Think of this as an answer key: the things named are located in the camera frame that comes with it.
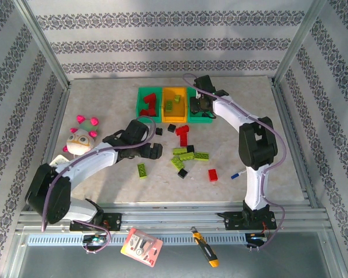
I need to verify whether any red L-shaped lego piece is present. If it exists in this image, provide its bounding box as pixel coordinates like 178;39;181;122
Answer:
143;93;158;110

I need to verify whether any pink blister pack of tools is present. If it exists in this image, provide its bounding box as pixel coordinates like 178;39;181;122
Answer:
120;228;164;267

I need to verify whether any plush toy with pink horns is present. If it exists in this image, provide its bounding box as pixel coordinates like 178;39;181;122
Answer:
61;115;101;155

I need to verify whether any aluminium frame post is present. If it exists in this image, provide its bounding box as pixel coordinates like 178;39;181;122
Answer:
13;0;72;89
272;0;328;86

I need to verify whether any small circuit board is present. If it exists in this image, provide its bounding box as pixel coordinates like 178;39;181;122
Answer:
247;232;270;243
81;233;107;246

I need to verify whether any purple cable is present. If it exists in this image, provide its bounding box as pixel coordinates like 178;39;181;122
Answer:
42;115;158;255
182;74;288;251

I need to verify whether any white paper tag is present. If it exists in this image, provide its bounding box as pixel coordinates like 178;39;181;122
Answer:
50;155;70;168

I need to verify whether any grey slotted cable duct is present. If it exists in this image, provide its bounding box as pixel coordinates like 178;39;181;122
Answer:
27;233;248;247

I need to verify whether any yellow plastic bin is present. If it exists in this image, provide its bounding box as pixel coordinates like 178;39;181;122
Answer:
161;86;189;124

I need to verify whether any aluminium frame side rail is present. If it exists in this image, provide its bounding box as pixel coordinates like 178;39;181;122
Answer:
27;83;72;211
272;82;320;209

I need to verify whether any green plastic bin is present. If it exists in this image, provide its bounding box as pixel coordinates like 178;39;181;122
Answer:
136;87;164;124
187;86;215;125

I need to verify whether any yellow and black utility knife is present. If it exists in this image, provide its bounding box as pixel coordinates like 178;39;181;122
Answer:
190;226;220;268

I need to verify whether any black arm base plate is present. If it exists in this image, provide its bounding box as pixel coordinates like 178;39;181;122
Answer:
217;211;278;231
69;213;122;232

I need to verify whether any grey sheet metal tray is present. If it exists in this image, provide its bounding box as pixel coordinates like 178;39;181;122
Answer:
11;231;345;278

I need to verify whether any white marker with blue cap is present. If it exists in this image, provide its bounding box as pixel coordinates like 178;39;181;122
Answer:
230;169;248;180

